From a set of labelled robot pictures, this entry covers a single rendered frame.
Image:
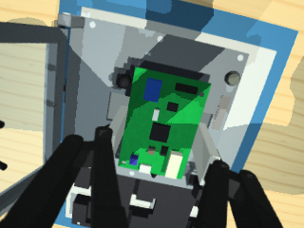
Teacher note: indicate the green circuit board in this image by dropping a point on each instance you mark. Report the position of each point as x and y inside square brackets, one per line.
[163, 116]

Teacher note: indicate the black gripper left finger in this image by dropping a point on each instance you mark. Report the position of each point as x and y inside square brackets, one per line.
[41, 202]

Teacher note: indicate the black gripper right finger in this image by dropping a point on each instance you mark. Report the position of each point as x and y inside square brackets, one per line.
[249, 204]

